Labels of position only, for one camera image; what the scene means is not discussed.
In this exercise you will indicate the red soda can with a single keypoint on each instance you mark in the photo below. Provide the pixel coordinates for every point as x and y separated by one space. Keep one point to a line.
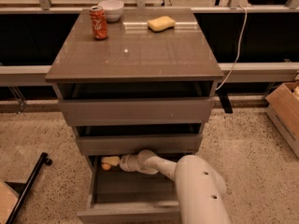
99 22

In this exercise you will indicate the small orange fruit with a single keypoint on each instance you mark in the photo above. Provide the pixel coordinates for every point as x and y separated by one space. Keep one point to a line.
106 167

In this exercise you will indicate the grey middle drawer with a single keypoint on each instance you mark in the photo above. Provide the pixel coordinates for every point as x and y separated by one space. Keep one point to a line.
129 139

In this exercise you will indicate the grey metal rail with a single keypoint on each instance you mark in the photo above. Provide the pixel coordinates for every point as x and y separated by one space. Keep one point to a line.
242 72

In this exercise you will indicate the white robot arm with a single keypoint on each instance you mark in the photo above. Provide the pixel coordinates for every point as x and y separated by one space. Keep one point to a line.
199 187

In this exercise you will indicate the yellow sponge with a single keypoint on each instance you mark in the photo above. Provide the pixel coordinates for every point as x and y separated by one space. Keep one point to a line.
161 23

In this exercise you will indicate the grey top drawer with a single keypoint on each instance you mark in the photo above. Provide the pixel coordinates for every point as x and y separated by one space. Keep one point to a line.
142 103

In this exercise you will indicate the black metal bar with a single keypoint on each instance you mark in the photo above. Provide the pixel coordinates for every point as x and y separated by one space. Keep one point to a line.
22 189

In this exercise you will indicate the grey drawer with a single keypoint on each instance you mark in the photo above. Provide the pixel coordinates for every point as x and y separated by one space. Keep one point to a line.
129 139
116 196
142 103

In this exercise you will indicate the white ceramic bowl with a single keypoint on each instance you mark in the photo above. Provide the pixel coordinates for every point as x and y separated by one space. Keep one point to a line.
113 9

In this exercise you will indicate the cardboard box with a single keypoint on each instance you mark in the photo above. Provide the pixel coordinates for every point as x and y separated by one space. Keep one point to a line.
283 110

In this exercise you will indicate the grey bottom drawer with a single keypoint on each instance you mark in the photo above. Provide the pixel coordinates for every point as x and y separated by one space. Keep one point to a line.
116 196

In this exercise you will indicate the grey drawer cabinet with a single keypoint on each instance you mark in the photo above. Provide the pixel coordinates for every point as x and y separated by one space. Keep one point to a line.
133 53

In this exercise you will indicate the wooden board corner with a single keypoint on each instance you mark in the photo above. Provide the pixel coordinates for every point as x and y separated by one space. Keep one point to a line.
8 199

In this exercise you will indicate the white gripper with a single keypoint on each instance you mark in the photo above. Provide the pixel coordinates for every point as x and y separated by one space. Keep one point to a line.
125 163

